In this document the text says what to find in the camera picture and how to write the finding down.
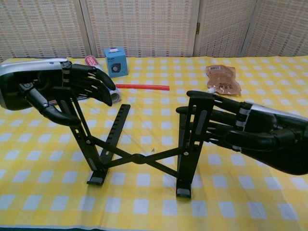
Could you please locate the yellow white checkered tablecloth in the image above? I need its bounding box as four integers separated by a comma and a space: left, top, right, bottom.
0, 55, 308, 231

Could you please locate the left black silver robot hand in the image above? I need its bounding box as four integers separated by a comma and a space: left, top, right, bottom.
0, 57, 116, 126

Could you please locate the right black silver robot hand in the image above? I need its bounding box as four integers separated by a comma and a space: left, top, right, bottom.
175, 90, 308, 176

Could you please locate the woven folding screen panel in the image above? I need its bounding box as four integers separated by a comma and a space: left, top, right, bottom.
80, 0, 200, 58
240, 0, 308, 58
193, 0, 258, 58
0, 0, 93, 61

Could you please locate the red plastic straw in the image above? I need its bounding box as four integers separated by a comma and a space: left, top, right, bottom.
115, 83, 170, 92

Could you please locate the small blue cardboard box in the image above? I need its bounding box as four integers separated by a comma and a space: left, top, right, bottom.
103, 47, 128, 78

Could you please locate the black folding laptop stand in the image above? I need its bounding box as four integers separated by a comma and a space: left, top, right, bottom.
49, 86, 215, 198

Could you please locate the plastic wrap roll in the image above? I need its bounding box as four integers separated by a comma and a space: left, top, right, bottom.
85, 55, 122, 104

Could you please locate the brown sauce spout pouch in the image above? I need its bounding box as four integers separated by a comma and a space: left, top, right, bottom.
205, 64, 242, 96

